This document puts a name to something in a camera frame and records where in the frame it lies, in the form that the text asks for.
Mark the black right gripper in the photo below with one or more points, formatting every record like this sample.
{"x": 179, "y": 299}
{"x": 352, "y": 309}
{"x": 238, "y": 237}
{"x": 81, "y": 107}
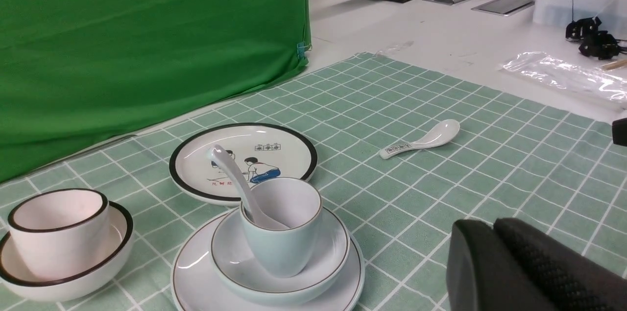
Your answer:
{"x": 619, "y": 132}

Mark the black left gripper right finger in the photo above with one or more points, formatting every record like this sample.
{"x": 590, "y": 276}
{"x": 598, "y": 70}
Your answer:
{"x": 569, "y": 280}

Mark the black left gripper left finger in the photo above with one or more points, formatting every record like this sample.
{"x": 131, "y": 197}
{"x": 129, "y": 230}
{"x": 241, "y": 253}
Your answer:
{"x": 482, "y": 275}

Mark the pale blue cup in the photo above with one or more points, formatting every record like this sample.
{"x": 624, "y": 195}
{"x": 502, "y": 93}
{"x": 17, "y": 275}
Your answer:
{"x": 285, "y": 251}

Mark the plain white ceramic spoon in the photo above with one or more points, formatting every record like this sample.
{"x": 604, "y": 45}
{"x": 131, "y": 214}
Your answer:
{"x": 251, "y": 209}

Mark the pale blue bowl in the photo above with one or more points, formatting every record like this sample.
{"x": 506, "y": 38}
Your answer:
{"x": 241, "y": 273}

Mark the clear plastic bag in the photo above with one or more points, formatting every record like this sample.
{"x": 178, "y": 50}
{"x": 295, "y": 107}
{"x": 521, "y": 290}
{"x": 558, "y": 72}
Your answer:
{"x": 592, "y": 83}

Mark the black small parts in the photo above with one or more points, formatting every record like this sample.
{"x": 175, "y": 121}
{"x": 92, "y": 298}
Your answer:
{"x": 594, "y": 42}

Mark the silver flat device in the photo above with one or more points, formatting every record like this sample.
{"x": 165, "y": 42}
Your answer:
{"x": 504, "y": 7}

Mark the cartoon plate black rim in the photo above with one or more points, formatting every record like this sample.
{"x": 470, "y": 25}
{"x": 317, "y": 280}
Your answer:
{"x": 262, "y": 151}

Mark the pale blue flat plate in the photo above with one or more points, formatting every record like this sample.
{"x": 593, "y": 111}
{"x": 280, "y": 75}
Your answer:
{"x": 196, "y": 286}

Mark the blue binder clip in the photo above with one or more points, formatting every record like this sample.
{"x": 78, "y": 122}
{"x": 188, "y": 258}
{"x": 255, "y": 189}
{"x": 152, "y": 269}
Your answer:
{"x": 301, "y": 49}

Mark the white cup black rim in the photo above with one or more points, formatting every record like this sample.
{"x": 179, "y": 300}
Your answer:
{"x": 60, "y": 233}

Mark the green backdrop cloth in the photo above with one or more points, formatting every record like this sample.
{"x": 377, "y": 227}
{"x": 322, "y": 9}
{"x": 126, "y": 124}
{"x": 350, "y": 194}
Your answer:
{"x": 75, "y": 73}

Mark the white bowl black rim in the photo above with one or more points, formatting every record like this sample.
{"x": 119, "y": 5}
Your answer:
{"x": 114, "y": 254}

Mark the white spoon printed handle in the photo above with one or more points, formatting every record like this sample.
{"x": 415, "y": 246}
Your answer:
{"x": 441, "y": 134}

